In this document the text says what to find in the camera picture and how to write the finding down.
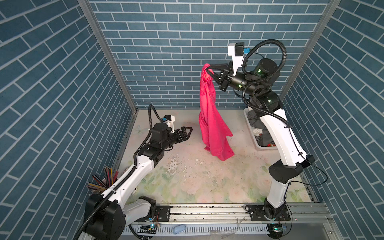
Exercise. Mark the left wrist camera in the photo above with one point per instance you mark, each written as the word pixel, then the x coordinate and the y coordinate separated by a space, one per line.
pixel 169 120

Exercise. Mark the aluminium mounting rail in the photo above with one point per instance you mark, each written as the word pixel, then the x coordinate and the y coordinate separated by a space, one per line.
pixel 236 213

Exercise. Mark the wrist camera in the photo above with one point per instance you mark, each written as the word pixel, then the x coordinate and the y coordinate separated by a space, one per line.
pixel 236 52
pixel 169 120

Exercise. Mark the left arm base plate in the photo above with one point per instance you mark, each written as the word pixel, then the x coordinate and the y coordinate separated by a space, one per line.
pixel 159 214

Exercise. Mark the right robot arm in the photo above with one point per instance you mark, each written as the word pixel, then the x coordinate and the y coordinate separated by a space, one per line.
pixel 269 110

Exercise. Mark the green circuit board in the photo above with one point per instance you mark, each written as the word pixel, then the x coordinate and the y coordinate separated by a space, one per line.
pixel 148 229
pixel 275 231

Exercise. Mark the left green circuit board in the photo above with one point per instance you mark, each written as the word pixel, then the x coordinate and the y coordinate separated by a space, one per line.
pixel 148 229

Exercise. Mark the grey t shirt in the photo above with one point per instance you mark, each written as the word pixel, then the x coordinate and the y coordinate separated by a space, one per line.
pixel 257 123

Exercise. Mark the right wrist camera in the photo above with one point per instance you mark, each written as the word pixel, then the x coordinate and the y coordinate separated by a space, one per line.
pixel 236 52

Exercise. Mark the bundle of coloured pencils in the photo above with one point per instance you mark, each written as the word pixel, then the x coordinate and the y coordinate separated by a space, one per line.
pixel 103 182

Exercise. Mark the pink t shirt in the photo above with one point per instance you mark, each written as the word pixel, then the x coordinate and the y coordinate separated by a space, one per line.
pixel 214 129

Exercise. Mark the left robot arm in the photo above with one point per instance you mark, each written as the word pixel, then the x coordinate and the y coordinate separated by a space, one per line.
pixel 107 215

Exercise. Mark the right green circuit board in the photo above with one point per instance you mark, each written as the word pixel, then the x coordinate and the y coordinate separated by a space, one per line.
pixel 275 231

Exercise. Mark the light blue cloth piece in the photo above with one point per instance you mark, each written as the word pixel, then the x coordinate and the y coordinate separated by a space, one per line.
pixel 179 229

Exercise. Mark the white plastic laundry basket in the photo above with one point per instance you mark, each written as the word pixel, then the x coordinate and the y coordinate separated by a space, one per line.
pixel 256 140

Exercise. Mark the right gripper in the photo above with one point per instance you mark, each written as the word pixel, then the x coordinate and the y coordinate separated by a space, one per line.
pixel 227 77

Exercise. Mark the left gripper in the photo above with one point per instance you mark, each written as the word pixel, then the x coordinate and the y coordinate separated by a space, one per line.
pixel 179 138

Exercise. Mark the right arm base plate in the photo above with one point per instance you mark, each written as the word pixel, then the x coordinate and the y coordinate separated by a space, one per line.
pixel 262 213

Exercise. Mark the white slotted cable duct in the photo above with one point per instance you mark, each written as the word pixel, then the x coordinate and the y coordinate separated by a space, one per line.
pixel 200 230

